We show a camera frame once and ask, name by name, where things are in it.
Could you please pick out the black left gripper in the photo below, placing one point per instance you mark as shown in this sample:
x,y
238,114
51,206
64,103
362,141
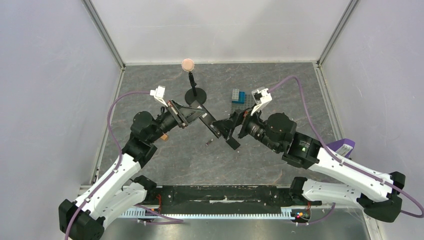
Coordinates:
x,y
183,114

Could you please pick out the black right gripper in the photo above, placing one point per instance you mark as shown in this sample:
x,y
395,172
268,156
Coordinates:
x,y
243,124

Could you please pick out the black battery cover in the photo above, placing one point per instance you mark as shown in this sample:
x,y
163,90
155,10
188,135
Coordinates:
x,y
234,144

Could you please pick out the black remote control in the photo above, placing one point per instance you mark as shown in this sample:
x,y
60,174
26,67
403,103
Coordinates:
x,y
206,118

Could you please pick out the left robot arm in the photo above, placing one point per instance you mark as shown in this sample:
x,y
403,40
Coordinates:
x,y
87,217

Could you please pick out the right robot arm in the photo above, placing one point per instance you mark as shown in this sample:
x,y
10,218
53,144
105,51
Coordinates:
x,y
359,186

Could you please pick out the black stand with pink disc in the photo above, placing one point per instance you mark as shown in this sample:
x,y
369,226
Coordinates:
x,y
195,93

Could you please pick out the dark grey lego baseplate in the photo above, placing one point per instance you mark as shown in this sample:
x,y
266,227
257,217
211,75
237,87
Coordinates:
x,y
249,102

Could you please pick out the blue lego brick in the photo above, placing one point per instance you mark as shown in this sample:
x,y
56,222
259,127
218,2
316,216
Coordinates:
x,y
242,97

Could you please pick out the light grey lego brick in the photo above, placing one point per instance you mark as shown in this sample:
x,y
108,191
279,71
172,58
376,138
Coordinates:
x,y
235,95

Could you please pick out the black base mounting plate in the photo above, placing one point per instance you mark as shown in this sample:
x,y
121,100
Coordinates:
x,y
224,199

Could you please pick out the purple box device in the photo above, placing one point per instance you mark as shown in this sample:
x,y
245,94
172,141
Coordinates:
x,y
343,147

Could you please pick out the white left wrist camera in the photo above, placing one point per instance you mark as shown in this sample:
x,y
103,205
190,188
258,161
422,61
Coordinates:
x,y
158,94

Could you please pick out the white cable duct strip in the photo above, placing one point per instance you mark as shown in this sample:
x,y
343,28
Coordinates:
x,y
284,214

